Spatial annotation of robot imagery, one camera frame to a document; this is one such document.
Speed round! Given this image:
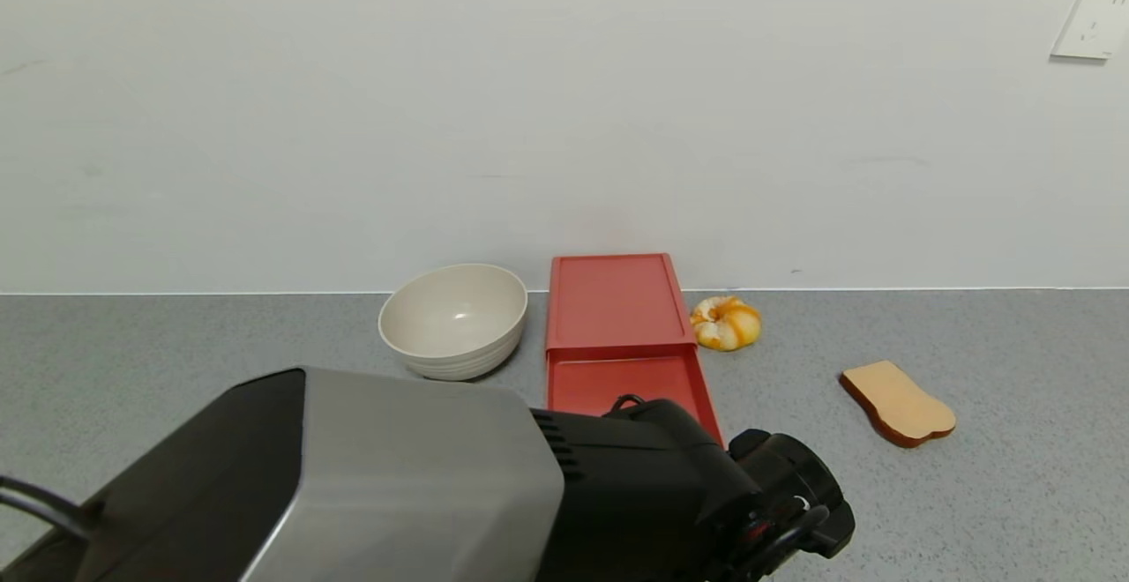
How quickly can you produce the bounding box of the red drawer cabinet housing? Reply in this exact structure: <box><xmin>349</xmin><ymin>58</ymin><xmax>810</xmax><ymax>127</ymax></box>
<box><xmin>545</xmin><ymin>253</ymin><xmax>698</xmax><ymax>354</ymax></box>

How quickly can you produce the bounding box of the beige ribbed bowl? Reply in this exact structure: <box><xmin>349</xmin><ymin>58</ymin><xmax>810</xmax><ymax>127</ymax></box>
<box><xmin>378</xmin><ymin>264</ymin><xmax>529</xmax><ymax>382</ymax></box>

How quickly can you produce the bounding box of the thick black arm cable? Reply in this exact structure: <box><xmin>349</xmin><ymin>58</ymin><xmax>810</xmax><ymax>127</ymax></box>
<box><xmin>0</xmin><ymin>474</ymin><xmax>102</xmax><ymax>541</ymax></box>

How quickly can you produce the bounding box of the orange round bread bun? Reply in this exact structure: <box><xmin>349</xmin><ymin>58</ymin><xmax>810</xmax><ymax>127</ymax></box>
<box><xmin>690</xmin><ymin>295</ymin><xmax>762</xmax><ymax>353</ymax></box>

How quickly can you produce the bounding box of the white wall socket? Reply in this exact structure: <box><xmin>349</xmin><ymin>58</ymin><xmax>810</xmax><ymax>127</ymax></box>
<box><xmin>1050</xmin><ymin>0</ymin><xmax>1129</xmax><ymax>61</ymax></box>

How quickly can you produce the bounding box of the red drawer with white handle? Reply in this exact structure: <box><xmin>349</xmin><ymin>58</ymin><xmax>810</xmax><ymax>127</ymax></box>
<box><xmin>546</xmin><ymin>344</ymin><xmax>727</xmax><ymax>449</ymax></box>

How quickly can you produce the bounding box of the toast slice with brown crust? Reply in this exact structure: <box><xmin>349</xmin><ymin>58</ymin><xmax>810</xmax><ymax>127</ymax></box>
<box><xmin>840</xmin><ymin>360</ymin><xmax>957</xmax><ymax>449</ymax></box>

